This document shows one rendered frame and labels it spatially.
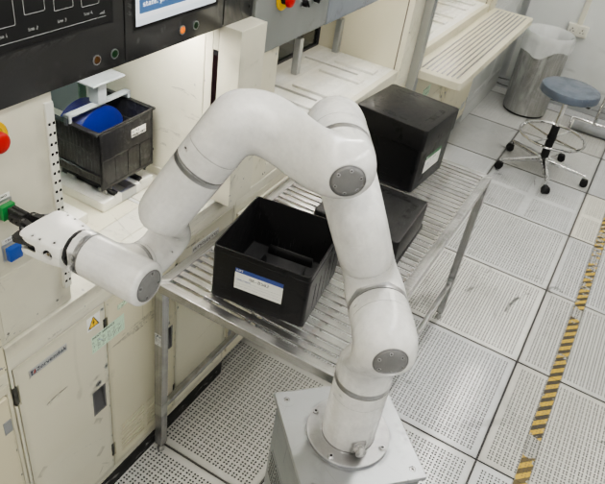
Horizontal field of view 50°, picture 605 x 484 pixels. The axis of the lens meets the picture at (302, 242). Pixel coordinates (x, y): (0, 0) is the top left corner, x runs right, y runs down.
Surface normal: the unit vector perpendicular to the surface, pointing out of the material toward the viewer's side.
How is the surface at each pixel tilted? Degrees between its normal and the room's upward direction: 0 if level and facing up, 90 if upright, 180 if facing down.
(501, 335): 0
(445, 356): 0
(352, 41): 90
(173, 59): 90
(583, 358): 0
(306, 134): 61
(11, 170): 90
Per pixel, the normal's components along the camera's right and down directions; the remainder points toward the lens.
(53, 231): 0.09, -0.77
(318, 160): -0.51, 0.19
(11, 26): 0.86, 0.39
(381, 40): -0.49, 0.47
